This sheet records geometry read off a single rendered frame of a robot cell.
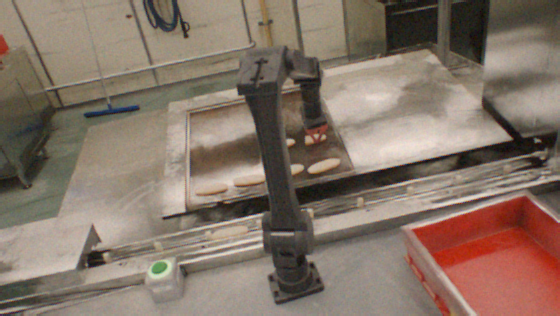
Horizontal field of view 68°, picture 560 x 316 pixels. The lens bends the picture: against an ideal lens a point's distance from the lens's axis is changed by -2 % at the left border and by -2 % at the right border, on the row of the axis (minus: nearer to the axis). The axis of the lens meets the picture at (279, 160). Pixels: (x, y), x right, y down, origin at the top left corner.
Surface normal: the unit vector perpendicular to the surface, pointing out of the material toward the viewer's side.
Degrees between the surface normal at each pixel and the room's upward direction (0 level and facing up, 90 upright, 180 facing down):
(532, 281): 0
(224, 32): 90
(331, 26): 90
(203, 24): 90
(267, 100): 86
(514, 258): 0
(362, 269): 0
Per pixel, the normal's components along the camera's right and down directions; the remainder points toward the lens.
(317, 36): 0.14, 0.51
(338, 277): -0.17, -0.84
